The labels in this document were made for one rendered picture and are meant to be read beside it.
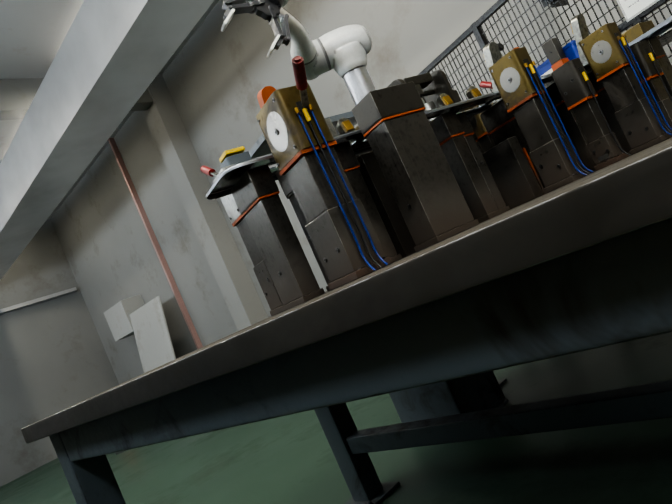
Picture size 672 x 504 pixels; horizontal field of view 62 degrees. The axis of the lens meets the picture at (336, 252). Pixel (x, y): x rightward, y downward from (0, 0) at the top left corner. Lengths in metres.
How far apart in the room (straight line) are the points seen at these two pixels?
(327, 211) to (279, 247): 0.19
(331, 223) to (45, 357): 9.91
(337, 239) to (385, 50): 4.14
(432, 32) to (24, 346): 8.35
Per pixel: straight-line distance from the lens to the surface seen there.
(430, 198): 1.13
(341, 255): 0.97
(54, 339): 10.83
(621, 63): 1.72
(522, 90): 1.45
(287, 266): 1.11
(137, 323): 8.83
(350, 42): 2.30
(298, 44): 2.16
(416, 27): 4.87
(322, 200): 0.97
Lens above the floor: 0.71
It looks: 3 degrees up
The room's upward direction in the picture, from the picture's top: 24 degrees counter-clockwise
